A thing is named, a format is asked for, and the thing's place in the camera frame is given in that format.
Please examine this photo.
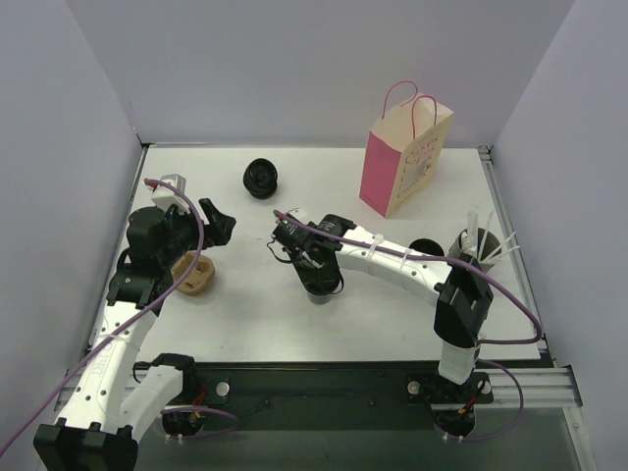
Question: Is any white plastic fork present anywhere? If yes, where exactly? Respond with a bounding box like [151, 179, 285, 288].
[478, 210, 495, 261]

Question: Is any aluminium frame rail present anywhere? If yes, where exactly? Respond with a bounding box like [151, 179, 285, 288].
[63, 365, 584, 408]

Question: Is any stack of black cup lids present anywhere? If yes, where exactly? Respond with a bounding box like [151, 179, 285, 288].
[242, 158, 279, 200]

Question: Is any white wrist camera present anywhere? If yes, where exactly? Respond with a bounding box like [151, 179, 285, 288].
[273, 207, 308, 227]
[145, 174, 189, 214]

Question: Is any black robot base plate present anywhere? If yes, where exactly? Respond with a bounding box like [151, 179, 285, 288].
[157, 361, 494, 438]

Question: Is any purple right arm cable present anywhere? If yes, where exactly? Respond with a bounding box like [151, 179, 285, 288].
[274, 210, 545, 344]

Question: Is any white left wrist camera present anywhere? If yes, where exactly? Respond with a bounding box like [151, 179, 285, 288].
[145, 174, 189, 214]

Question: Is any pink cream paper bag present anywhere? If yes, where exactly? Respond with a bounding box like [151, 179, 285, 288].
[359, 80, 454, 218]

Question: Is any black paper coffee cup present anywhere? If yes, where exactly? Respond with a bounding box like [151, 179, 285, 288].
[305, 279, 344, 304]

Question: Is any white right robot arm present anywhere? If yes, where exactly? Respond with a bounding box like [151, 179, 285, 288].
[272, 212, 494, 400]

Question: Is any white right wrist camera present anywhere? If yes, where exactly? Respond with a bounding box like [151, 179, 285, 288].
[273, 207, 308, 227]

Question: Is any white plastic spoon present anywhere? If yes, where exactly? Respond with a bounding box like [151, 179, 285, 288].
[484, 233, 519, 263]

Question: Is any brown cardboard cup carrier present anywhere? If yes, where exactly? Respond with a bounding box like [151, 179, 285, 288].
[171, 251, 216, 296]

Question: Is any grey cylindrical utensil holder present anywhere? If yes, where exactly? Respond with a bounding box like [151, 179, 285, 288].
[447, 228, 502, 273]

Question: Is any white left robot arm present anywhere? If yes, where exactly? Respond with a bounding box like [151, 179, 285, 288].
[33, 198, 236, 470]

